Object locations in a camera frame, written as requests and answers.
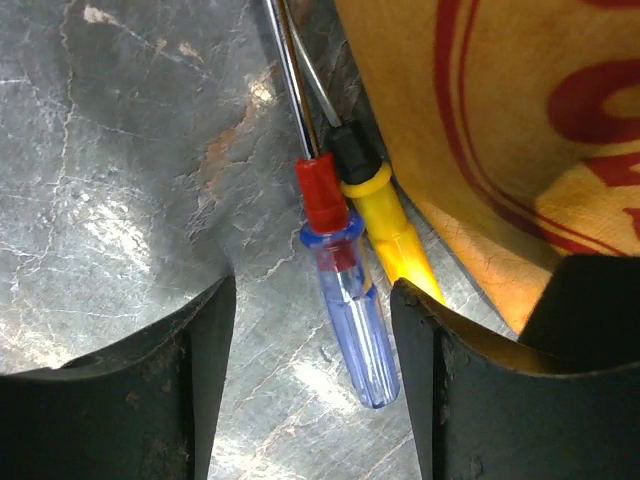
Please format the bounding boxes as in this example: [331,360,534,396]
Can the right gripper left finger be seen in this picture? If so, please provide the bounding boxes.
[1,276,236,479]

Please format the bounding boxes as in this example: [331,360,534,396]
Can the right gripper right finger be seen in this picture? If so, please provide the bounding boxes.
[390,280,639,479]

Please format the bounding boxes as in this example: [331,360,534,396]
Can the blue yellow screwdriver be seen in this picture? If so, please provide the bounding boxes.
[265,1,400,409]

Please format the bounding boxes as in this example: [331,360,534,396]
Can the yellow handled screwdriver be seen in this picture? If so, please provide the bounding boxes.
[287,13,445,303]

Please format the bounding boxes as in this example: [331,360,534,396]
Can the yellow tote bag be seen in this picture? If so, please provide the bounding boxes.
[336,1,639,332]

